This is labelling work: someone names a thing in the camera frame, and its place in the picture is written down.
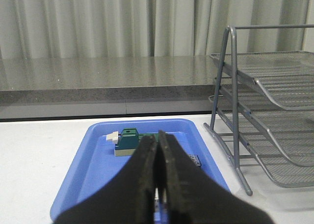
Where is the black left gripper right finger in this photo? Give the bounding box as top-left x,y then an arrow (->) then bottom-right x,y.
157,131 -> 273,224

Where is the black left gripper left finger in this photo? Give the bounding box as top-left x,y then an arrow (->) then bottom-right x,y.
55,136 -> 157,224

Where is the red emergency stop push button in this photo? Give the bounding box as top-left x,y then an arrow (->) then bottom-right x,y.
189,154 -> 202,168

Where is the silver mesh tray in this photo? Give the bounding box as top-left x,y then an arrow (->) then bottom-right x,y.
215,108 -> 314,188
209,51 -> 314,111
213,78 -> 314,168

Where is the blue plastic tray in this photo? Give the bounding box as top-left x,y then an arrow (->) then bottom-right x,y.
50,118 -> 229,220

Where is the green and beige terminal block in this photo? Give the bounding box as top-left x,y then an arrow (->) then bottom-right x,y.
106,128 -> 158,157

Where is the grey stone back counter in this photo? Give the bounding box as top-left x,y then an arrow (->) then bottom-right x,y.
0,56 -> 217,120

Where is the white pleated curtain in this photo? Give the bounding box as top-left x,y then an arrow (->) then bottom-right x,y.
0,0 -> 314,59

